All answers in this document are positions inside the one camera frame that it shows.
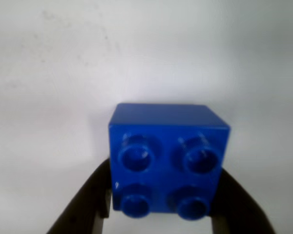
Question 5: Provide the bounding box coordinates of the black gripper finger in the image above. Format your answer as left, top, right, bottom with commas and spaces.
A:
209, 168, 274, 234
46, 158, 114, 234

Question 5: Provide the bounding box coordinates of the blue lego brick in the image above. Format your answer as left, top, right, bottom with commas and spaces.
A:
108, 102, 231, 221

